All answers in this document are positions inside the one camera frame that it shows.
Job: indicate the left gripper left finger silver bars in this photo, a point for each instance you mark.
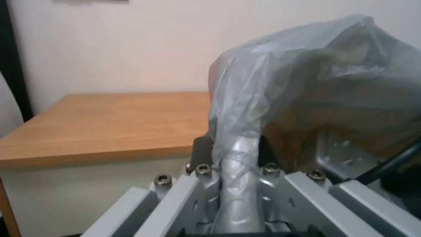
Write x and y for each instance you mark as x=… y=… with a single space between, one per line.
x=184 y=197

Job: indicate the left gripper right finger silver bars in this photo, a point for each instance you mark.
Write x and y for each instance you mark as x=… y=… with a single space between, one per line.
x=296 y=200

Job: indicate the translucent grey garbage bag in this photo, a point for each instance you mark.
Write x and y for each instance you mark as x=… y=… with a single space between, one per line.
x=296 y=81

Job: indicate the wooden table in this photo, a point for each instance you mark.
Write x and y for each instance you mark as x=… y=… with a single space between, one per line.
x=108 y=123

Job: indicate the black vertical post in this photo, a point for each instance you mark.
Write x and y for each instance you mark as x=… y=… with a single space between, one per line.
x=13 y=49

